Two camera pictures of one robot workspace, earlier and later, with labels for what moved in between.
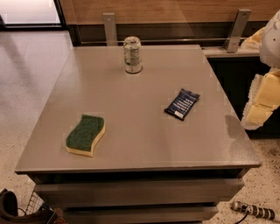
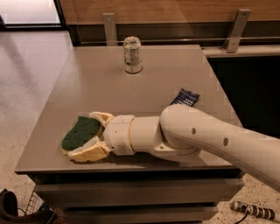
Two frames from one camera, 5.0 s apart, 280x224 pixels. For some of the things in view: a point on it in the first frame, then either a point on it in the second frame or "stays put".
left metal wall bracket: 110,29 stays put
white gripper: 270,46 to 119,135
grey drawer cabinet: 137,134 stays put
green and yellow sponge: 81,139 stays put
